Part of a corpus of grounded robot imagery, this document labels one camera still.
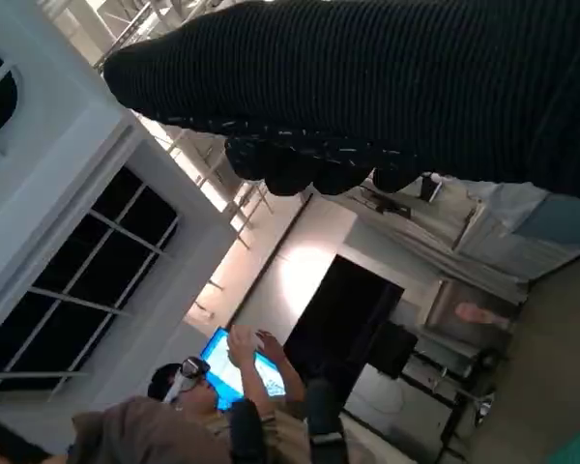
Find large dark window white frame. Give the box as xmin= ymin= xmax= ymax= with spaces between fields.
xmin=0 ymin=166 xmax=180 ymax=402

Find white VR headset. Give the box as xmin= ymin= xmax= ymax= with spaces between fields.
xmin=161 ymin=356 xmax=210 ymax=405

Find monitor with light blue screen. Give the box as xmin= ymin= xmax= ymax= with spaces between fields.
xmin=200 ymin=327 xmax=287 ymax=412

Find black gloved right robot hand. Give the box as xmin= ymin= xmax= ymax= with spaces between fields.
xmin=102 ymin=0 xmax=580 ymax=200

